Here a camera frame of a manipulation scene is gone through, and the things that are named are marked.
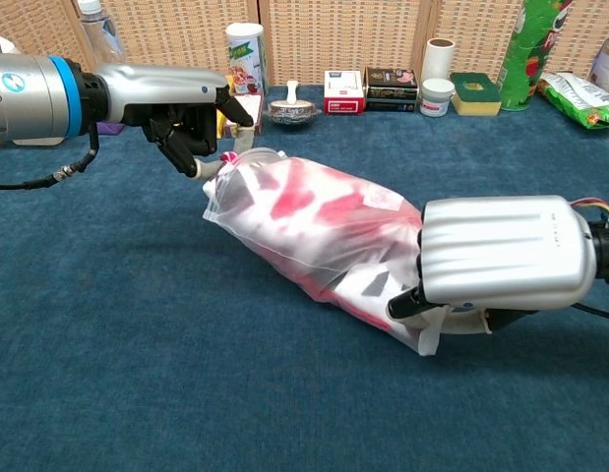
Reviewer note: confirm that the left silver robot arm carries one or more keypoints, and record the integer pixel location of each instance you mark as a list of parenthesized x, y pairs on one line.
[(28, 98)]

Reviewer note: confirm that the white printed cylindrical can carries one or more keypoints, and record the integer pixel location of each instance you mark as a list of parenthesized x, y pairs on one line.
[(245, 49)]

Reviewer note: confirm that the green and yellow sponge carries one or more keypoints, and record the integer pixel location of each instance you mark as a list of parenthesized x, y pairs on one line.
[(476, 93)]

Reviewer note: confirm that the dark red small box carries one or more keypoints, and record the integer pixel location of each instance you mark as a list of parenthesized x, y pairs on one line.
[(254, 105)]

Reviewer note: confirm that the dark patterned ceramic bowl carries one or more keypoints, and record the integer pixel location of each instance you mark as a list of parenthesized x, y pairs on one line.
[(291, 117)]

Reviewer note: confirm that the green chips tube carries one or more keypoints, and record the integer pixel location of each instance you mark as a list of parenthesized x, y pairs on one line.
[(525, 64)]

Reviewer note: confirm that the frosted translucent plastic zip bag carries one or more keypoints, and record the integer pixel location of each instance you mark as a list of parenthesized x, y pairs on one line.
[(427, 344)]

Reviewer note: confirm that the red and white box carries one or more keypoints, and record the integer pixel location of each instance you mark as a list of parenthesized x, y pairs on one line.
[(343, 91)]

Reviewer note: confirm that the clear plastic water bottle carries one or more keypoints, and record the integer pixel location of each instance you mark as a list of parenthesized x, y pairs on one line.
[(100, 34)]

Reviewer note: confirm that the woven rattan folding screen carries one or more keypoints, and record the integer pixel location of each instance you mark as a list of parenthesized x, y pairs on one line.
[(333, 39)]

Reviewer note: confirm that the white paper roll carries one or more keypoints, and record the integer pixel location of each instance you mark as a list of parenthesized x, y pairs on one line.
[(438, 59)]

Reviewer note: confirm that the small white jar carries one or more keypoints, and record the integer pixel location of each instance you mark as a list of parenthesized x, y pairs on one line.
[(436, 98)]

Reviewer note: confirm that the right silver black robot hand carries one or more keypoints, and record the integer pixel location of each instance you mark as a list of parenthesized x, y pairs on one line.
[(505, 251)]

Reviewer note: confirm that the red white black patterned garment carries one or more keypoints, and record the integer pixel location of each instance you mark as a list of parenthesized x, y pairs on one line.
[(304, 196)]

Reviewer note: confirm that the black printed box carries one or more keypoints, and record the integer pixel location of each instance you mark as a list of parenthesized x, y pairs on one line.
[(390, 91)]

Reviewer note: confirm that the blue carpet table cover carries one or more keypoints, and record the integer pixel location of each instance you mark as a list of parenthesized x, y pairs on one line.
[(186, 393)]

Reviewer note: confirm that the yellow plastic mould tray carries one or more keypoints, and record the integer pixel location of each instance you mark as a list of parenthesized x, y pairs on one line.
[(220, 125)]

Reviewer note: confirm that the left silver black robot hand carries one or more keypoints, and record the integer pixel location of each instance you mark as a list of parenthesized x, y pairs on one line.
[(156, 88)]

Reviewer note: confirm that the green snack bag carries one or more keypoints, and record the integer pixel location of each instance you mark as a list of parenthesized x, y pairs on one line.
[(574, 98)]

